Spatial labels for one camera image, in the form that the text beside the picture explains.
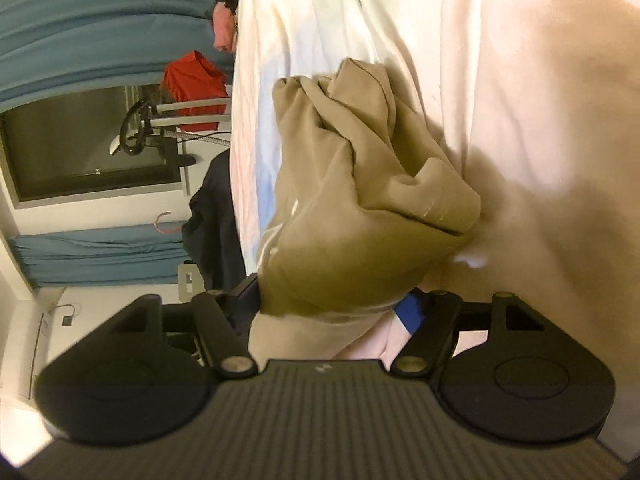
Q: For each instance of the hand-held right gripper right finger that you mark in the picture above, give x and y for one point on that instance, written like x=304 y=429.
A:
x=410 y=312

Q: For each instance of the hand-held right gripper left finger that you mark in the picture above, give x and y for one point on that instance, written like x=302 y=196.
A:
x=220 y=320

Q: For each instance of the tan long-sleeve sweater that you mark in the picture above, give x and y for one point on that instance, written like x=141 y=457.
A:
x=350 y=210

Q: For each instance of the white-backed chair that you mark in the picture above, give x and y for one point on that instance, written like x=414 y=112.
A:
x=189 y=280

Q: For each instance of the dark navy coat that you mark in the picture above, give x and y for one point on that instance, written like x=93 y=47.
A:
x=215 y=220

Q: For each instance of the narrow blue curtain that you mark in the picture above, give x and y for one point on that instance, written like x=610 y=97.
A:
x=100 y=255

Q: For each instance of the white air conditioner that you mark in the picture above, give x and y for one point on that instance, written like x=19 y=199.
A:
x=42 y=350

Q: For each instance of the garment steamer stand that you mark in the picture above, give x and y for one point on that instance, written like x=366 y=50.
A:
x=190 y=122

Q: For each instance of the dark window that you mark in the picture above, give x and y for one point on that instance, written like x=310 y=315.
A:
x=65 y=150

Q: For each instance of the red garment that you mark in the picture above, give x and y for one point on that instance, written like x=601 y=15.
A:
x=192 y=77

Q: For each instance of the pink garment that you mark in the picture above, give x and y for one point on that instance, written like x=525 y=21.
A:
x=222 y=30

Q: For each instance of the wide blue curtain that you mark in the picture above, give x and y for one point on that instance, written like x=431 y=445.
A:
x=75 y=20

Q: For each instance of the small black wall box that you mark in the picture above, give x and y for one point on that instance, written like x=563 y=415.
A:
x=66 y=318

